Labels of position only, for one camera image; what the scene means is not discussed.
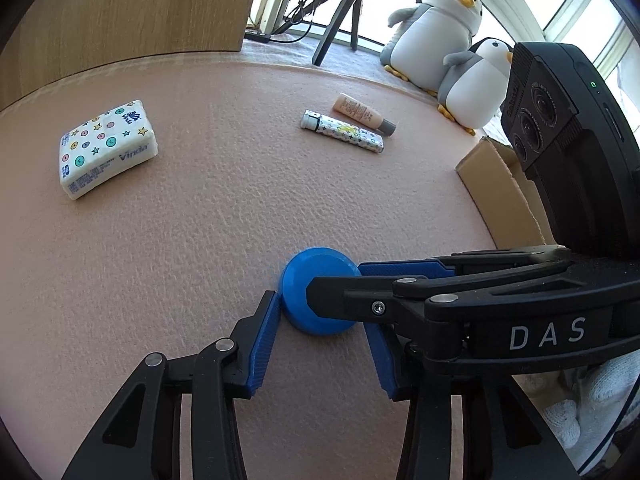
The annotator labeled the blue round jar lid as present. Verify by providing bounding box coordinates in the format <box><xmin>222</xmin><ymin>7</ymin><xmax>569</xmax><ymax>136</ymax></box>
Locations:
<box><xmin>279</xmin><ymin>247</ymin><xmax>361</xmax><ymax>337</ymax></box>

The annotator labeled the black tripod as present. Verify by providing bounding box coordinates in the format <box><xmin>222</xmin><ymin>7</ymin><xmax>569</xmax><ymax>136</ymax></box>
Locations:
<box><xmin>269</xmin><ymin>0</ymin><xmax>362</xmax><ymax>67</ymax></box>

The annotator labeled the wooden board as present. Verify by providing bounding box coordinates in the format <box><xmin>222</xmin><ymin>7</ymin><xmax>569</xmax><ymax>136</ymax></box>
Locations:
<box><xmin>1</xmin><ymin>0</ymin><xmax>253</xmax><ymax>106</ymax></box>

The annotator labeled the white tissue pack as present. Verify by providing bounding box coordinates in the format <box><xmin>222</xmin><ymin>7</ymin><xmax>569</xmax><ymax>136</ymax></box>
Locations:
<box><xmin>58</xmin><ymin>100</ymin><xmax>158</xmax><ymax>200</ymax></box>

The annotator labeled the beige cosmetic tube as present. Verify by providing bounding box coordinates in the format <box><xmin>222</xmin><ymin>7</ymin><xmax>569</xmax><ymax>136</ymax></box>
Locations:
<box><xmin>332</xmin><ymin>93</ymin><xmax>396</xmax><ymax>136</ymax></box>

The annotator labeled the black camera box right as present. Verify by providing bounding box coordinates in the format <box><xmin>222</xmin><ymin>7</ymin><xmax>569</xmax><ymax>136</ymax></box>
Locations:
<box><xmin>501</xmin><ymin>42</ymin><xmax>639</xmax><ymax>262</ymax></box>

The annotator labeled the black power strip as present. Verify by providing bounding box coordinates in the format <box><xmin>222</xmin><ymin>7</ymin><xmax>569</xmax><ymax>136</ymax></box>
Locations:
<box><xmin>244</xmin><ymin>30</ymin><xmax>271</xmax><ymax>44</ymax></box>

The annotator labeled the small penguin plush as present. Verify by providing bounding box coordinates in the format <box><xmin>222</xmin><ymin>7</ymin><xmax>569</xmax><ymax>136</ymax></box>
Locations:
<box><xmin>437</xmin><ymin>37</ymin><xmax>513</xmax><ymax>136</ymax></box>

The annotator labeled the white gloved right hand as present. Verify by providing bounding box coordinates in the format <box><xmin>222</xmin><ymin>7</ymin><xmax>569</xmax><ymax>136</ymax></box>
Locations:
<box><xmin>514</xmin><ymin>351</ymin><xmax>639</xmax><ymax>474</ymax></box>

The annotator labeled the patterned small tube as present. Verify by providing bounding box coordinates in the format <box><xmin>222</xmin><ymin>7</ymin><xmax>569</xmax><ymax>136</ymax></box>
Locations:
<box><xmin>300</xmin><ymin>110</ymin><xmax>385</xmax><ymax>154</ymax></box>

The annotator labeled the large penguin plush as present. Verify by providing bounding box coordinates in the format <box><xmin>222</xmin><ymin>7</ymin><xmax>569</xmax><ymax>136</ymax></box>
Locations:
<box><xmin>380</xmin><ymin>0</ymin><xmax>483</xmax><ymax>96</ymax></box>

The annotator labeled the cardboard box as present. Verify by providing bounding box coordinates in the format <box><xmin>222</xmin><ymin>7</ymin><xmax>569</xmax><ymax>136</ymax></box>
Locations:
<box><xmin>456</xmin><ymin>136</ymin><xmax>555</xmax><ymax>249</ymax></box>

